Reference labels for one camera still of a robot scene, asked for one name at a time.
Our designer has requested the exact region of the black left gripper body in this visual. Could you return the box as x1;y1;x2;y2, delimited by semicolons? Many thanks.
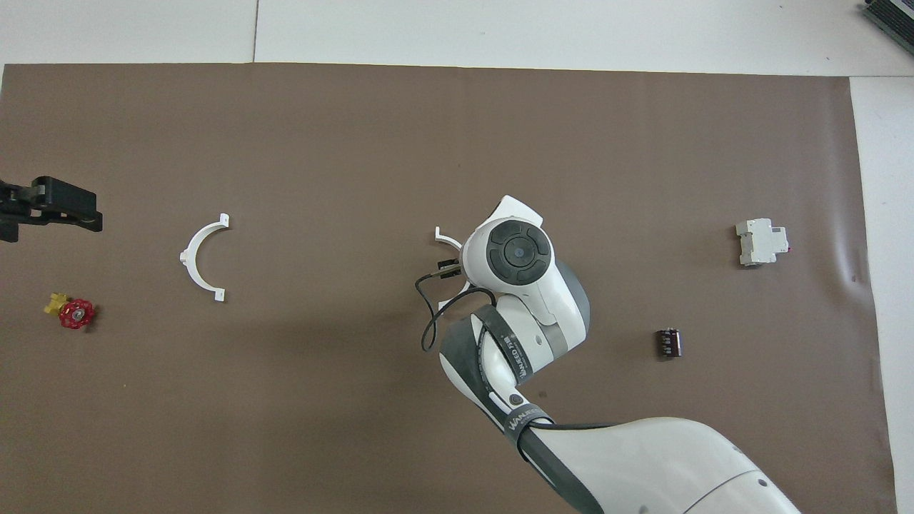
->
0;181;36;243

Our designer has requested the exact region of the red handwheel brass valve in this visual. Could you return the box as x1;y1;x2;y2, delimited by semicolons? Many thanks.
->
44;291;96;331

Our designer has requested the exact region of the white circuit breaker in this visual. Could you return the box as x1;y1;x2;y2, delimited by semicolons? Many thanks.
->
735;218;790;268

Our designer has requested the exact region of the white half-ring pipe clamp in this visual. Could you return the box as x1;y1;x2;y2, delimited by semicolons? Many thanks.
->
434;226;473;311
179;213;231;303

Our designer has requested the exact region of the brown table mat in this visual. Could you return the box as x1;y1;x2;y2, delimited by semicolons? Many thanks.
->
0;63;898;514

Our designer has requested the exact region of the grey ribbed electronic box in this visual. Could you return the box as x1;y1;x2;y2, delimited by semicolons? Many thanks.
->
862;0;914;41

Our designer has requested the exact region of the small black ribbed cylinder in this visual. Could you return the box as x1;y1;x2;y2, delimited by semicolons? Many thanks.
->
655;327;683;361

